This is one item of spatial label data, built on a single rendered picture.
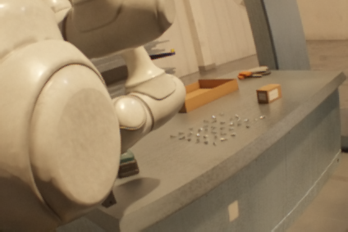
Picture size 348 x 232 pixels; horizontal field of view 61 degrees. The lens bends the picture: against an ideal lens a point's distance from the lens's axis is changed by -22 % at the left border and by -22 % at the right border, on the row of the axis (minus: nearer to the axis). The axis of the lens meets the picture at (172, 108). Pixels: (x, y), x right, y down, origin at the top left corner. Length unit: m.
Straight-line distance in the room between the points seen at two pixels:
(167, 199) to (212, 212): 0.27
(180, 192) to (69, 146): 0.79
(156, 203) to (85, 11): 0.60
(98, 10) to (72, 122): 0.30
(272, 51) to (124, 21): 2.28
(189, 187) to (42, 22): 0.81
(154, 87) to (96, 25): 0.38
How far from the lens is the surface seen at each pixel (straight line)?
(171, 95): 0.88
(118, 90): 5.15
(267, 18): 2.71
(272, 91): 1.66
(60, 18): 0.57
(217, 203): 1.21
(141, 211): 0.92
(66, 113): 0.21
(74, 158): 0.22
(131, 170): 1.13
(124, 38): 0.50
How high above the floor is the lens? 1.08
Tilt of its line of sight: 13 degrees down
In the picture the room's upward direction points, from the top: 12 degrees counter-clockwise
